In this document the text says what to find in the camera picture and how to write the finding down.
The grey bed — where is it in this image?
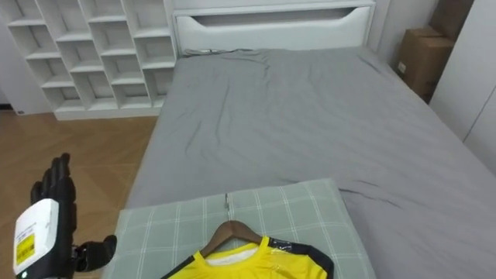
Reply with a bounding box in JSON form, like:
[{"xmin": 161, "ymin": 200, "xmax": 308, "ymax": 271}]
[{"xmin": 124, "ymin": 0, "xmax": 496, "ymax": 279}]

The brown wooden clothes hanger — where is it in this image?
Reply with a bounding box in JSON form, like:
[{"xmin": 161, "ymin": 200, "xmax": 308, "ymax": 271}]
[{"xmin": 198, "ymin": 193, "xmax": 264, "ymax": 258}]

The white wardrobe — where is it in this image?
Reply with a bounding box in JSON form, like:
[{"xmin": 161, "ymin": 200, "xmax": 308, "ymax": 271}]
[{"xmin": 428, "ymin": 0, "xmax": 496, "ymax": 176}]

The brown cardboard box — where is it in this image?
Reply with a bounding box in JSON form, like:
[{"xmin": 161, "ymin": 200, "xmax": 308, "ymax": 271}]
[{"xmin": 394, "ymin": 26, "xmax": 455, "ymax": 104}]

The yellow and black shirt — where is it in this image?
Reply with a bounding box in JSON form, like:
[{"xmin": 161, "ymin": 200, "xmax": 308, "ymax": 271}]
[{"xmin": 160, "ymin": 235, "xmax": 335, "ymax": 279}]

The white shelf unit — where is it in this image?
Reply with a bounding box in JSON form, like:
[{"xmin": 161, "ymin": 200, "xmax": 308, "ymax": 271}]
[{"xmin": 0, "ymin": 0, "xmax": 178, "ymax": 121}]

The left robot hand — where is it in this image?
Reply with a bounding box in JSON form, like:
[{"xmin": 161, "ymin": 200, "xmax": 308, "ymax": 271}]
[{"xmin": 12, "ymin": 152, "xmax": 118, "ymax": 279}]

